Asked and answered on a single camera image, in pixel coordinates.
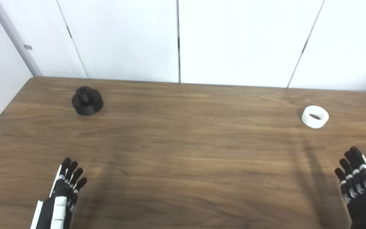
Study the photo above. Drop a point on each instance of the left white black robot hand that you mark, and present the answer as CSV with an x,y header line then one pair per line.
x,y
59,203

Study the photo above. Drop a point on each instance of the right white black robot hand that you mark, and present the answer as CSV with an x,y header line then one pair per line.
x,y
361,197

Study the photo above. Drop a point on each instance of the round black plastic part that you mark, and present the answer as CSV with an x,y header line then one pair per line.
x,y
87,102

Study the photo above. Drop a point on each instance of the small grey wall tag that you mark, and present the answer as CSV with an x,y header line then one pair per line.
x,y
28,47

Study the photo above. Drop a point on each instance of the grey vertical wall post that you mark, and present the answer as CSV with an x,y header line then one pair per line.
x,y
14,35

